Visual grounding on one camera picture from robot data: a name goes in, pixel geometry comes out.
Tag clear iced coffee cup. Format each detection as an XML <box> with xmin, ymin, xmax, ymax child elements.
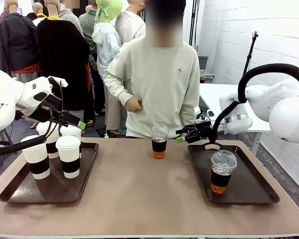
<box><xmin>150</xmin><ymin>123</ymin><xmax>170</xmax><ymax>160</ymax></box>
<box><xmin>210</xmin><ymin>149</ymin><xmax>238</xmax><ymax>195</ymax></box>

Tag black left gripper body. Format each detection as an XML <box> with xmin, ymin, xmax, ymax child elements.
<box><xmin>27</xmin><ymin>92</ymin><xmax>66</xmax><ymax>123</ymax></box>

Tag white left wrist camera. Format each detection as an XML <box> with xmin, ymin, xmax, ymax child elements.
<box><xmin>47</xmin><ymin>76</ymin><xmax>69</xmax><ymax>88</ymax></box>

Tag bystander in grey hoodie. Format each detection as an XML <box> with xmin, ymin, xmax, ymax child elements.
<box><xmin>59</xmin><ymin>0</ymin><xmax>85</xmax><ymax>37</ymax></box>

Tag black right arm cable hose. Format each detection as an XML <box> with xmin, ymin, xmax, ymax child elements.
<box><xmin>210</xmin><ymin>63</ymin><xmax>299</xmax><ymax>145</ymax></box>

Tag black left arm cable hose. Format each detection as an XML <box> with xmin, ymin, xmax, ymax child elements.
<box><xmin>0</xmin><ymin>79</ymin><xmax>64</xmax><ymax>157</ymax></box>

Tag mannequin in dark grey jacket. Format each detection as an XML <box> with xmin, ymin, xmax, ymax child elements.
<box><xmin>0</xmin><ymin>0</ymin><xmax>38</xmax><ymax>83</ymax></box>

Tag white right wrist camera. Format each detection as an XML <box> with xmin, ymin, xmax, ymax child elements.
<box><xmin>194</xmin><ymin>106</ymin><xmax>216</xmax><ymax>122</ymax></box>

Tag bystander in olive jacket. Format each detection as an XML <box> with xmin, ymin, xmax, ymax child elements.
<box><xmin>78</xmin><ymin>3</ymin><xmax>98</xmax><ymax>65</ymax></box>

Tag person in beige sweatshirt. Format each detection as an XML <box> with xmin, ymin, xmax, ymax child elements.
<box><xmin>103</xmin><ymin>0</ymin><xmax>201</xmax><ymax>139</ymax></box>

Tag person's right hand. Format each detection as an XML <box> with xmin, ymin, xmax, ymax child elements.
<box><xmin>126</xmin><ymin>96</ymin><xmax>144</xmax><ymax>114</ymax></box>

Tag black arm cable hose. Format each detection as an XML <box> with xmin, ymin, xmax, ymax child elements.
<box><xmin>0</xmin><ymin>79</ymin><xmax>64</xmax><ymax>157</ymax></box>
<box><xmin>210</xmin><ymin>63</ymin><xmax>299</xmax><ymax>145</ymax></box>

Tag dark grey flat device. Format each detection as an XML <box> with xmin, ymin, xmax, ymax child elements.
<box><xmin>198</xmin><ymin>95</ymin><xmax>210</xmax><ymax>112</ymax></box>

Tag person's left forearm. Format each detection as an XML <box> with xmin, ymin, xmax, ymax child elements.
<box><xmin>180</xmin><ymin>93</ymin><xmax>200</xmax><ymax>126</ymax></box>

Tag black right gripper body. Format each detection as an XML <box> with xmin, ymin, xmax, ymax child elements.
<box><xmin>186</xmin><ymin>120</ymin><xmax>213</xmax><ymax>143</ymax></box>

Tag large white side table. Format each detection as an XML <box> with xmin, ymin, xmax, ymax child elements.
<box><xmin>198</xmin><ymin>83</ymin><xmax>272</xmax><ymax>155</ymax></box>

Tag grey waste bin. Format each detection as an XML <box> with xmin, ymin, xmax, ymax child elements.
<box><xmin>198</xmin><ymin>55</ymin><xmax>209</xmax><ymax>83</ymax></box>

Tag brown plastic serving tray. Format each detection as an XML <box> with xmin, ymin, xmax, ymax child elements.
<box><xmin>0</xmin><ymin>142</ymin><xmax>100</xmax><ymax>204</ymax></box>
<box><xmin>187</xmin><ymin>143</ymin><xmax>281</xmax><ymax>205</ymax></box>

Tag mannequin in black robe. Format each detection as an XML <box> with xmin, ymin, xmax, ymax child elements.
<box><xmin>36</xmin><ymin>0</ymin><xmax>92</xmax><ymax>121</ymax></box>

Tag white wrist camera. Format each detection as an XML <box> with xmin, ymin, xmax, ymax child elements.
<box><xmin>47</xmin><ymin>76</ymin><xmax>69</xmax><ymax>88</ymax></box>
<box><xmin>194</xmin><ymin>106</ymin><xmax>216</xmax><ymax>122</ymax></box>

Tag person's right forearm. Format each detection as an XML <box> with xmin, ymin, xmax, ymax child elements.
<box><xmin>103</xmin><ymin>68</ymin><xmax>135</xmax><ymax>107</ymax></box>

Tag black camera tripod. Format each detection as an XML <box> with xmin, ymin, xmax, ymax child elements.
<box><xmin>241</xmin><ymin>30</ymin><xmax>260</xmax><ymax>77</ymax></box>

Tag white lidded paper coffee cup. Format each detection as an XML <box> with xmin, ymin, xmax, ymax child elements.
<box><xmin>36</xmin><ymin>121</ymin><xmax>60</xmax><ymax>159</ymax></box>
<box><xmin>20</xmin><ymin>135</ymin><xmax>51</xmax><ymax>180</ymax></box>
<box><xmin>55</xmin><ymin>135</ymin><xmax>81</xmax><ymax>179</ymax></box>
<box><xmin>59</xmin><ymin>125</ymin><xmax>82</xmax><ymax>159</ymax></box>

